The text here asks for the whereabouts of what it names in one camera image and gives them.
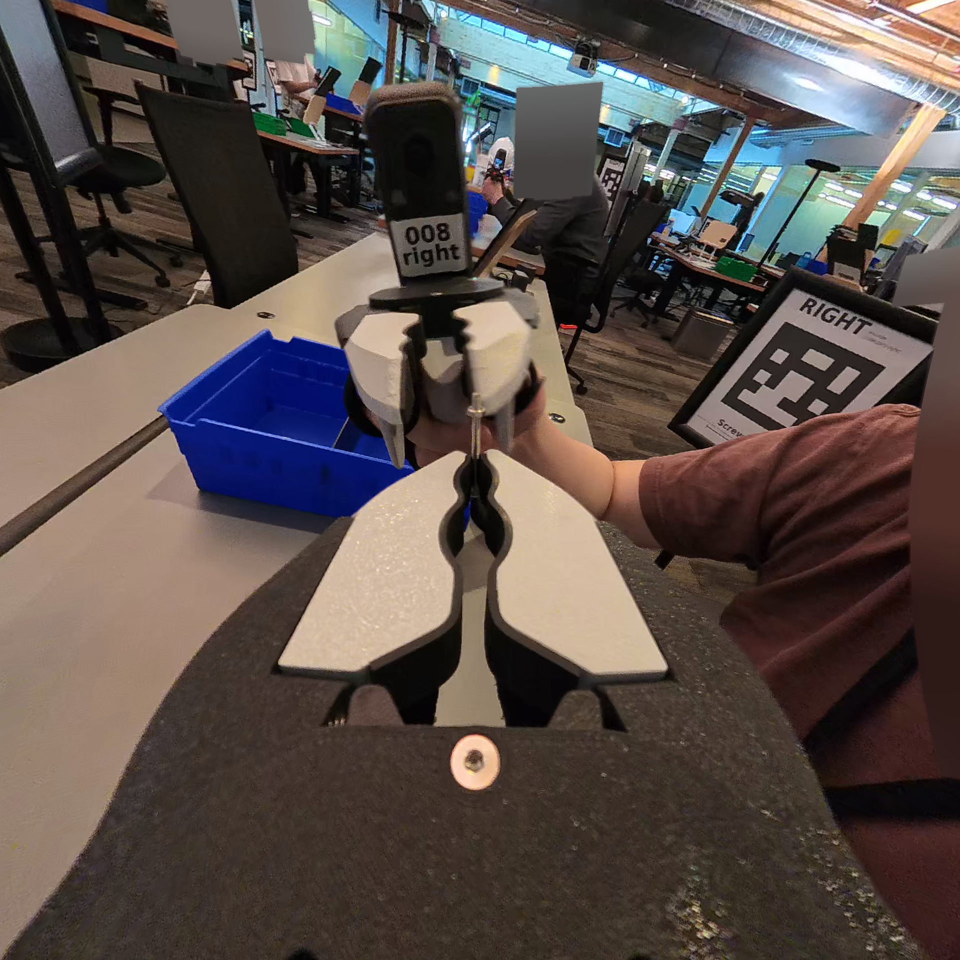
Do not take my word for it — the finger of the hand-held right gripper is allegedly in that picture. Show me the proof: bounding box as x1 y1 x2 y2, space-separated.
342 310 426 469
454 298 537 456

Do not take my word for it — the wooden office desk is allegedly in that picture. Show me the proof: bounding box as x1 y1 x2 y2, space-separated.
652 232 774 316

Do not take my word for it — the wooden standing desk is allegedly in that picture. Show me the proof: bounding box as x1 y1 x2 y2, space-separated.
255 127 361 222

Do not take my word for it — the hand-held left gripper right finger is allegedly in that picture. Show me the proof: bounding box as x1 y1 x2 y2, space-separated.
480 448 670 726

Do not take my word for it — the person's right forearm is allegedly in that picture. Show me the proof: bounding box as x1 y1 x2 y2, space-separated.
551 403 922 744

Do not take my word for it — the grey box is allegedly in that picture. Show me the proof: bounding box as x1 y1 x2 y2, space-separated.
671 307 735 361

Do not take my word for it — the person's right hand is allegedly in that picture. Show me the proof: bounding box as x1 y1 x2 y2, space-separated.
409 391 573 483

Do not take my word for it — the black strap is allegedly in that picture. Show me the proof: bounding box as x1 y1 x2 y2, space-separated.
806 637 960 822

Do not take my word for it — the black floor lamp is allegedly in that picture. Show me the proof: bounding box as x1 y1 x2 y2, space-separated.
757 159 843 267

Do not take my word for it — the grey board on stand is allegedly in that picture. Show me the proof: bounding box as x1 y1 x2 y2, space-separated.
0 0 125 372

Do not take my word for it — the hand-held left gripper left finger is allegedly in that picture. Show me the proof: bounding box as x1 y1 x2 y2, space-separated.
276 450 472 726

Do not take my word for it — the blue plastic bin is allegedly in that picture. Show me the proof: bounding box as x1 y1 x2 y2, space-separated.
159 328 418 520

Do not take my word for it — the black mesh office chair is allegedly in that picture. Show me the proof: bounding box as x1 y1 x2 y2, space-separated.
135 81 300 310

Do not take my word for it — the person's maroon shirt torso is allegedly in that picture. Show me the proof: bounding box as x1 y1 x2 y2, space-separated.
806 720 960 960

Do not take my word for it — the thin metal bolt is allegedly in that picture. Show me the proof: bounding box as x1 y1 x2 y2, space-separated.
466 391 486 496

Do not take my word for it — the black swivel office chair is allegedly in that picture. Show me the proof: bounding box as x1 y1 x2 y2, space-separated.
71 86 174 290

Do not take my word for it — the black framed tag poster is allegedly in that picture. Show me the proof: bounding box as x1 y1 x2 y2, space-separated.
667 266 939 451

